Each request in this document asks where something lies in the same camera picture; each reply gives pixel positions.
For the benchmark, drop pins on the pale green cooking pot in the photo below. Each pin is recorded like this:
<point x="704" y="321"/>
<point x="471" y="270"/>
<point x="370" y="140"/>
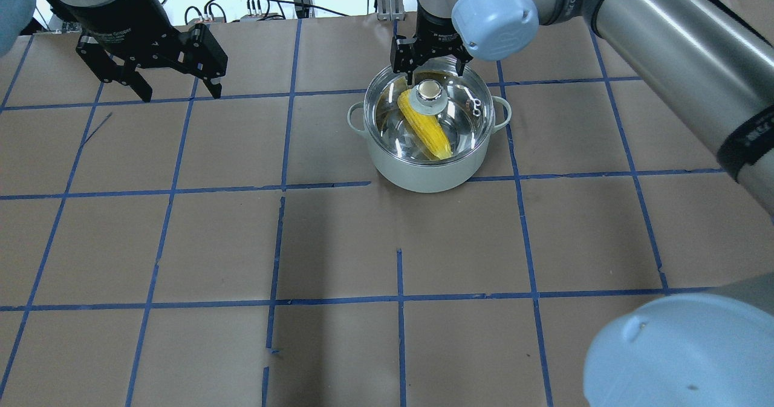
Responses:
<point x="427" y="179"/>

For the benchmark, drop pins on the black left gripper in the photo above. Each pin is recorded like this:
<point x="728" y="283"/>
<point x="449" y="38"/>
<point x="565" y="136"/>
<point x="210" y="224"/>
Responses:
<point x="123" y="21"/>

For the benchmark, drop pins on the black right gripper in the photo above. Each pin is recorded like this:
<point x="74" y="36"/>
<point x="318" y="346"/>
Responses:
<point x="436" y="25"/>

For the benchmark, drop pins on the yellow corn cob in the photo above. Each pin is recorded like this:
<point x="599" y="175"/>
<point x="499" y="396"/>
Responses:
<point x="426" y="127"/>

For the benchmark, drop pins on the glass pot lid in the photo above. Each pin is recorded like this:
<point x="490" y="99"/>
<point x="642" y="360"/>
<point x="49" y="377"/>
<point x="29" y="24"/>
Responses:
<point x="464" y="107"/>

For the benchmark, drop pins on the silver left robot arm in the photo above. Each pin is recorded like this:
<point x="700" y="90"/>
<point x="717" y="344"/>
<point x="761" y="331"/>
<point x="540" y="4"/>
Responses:
<point x="17" y="14"/>

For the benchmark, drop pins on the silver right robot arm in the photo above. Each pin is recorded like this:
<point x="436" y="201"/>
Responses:
<point x="714" y="71"/>

